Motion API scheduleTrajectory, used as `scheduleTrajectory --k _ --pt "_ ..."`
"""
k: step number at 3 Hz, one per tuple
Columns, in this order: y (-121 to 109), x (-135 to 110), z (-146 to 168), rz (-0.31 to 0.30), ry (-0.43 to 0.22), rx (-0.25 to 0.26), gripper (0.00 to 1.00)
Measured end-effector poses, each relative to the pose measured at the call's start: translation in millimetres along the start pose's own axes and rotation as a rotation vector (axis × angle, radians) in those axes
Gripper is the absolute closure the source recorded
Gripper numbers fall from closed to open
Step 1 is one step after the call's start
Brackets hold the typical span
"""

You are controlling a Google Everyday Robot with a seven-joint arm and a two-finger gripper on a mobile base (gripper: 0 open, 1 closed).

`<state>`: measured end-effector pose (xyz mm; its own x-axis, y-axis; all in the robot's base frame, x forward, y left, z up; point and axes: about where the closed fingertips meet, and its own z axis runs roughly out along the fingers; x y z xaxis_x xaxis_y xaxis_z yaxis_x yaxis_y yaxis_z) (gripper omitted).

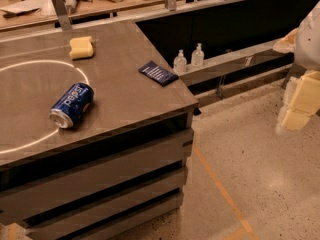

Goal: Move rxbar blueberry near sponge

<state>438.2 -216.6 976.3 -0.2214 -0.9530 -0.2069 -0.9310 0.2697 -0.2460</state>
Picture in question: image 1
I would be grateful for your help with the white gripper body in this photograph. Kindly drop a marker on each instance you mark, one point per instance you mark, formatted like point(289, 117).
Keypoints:
point(308, 44)

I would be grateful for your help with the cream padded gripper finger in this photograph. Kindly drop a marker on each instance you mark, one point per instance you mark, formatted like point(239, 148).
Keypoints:
point(295, 120)
point(306, 98)

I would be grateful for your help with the dark blue rxbar wrapper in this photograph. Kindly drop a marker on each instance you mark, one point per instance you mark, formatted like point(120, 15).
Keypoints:
point(158, 74)

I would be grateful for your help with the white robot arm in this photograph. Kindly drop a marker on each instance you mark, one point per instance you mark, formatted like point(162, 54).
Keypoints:
point(306, 54)

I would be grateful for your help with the yellow sponge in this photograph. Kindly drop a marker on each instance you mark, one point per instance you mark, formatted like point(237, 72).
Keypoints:
point(81, 47)

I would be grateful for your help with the clear sanitizer bottle right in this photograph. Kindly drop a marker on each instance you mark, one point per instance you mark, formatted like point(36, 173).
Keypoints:
point(197, 58)

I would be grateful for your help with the clear sanitizer bottle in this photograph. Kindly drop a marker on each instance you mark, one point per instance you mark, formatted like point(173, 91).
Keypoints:
point(180, 63)
point(197, 58)

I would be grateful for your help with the clear sanitizer bottle left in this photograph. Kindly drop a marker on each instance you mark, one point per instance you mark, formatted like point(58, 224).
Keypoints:
point(180, 63)

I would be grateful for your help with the grey counter cabinet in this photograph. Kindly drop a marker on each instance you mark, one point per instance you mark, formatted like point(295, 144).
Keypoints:
point(122, 164)

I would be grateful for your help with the grey power drill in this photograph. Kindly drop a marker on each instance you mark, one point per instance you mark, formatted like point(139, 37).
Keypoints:
point(71, 0)

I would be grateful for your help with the blue pepsi can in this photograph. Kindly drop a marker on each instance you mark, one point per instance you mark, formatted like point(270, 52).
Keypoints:
point(69, 109)

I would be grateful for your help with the white paper sheets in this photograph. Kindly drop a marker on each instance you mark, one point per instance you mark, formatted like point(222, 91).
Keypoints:
point(25, 6)

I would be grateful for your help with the wooden background workbench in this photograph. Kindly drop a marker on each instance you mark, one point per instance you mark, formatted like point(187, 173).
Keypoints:
point(130, 9)

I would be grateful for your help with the grey metal rail shelf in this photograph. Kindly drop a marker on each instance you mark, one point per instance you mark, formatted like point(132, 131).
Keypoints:
point(231, 62)

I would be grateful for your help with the grey metal bracket left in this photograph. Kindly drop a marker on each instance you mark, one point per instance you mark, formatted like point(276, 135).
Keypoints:
point(62, 15)

